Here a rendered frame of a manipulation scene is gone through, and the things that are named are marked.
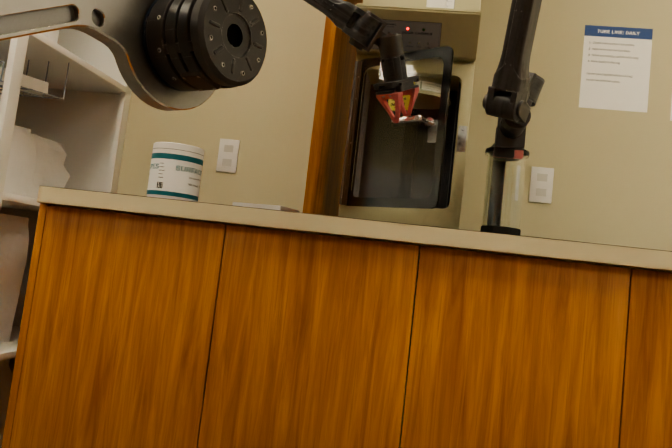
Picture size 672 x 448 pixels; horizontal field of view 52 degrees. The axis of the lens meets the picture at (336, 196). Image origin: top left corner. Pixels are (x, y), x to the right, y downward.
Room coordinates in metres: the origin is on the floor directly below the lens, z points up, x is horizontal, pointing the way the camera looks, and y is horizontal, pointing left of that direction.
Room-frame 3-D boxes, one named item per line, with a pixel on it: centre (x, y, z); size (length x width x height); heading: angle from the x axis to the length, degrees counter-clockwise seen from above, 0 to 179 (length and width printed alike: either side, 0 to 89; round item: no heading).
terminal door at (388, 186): (1.71, -0.13, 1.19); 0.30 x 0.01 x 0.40; 46
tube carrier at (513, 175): (1.70, -0.42, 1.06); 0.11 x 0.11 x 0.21
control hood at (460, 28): (1.75, -0.16, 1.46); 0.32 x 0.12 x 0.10; 82
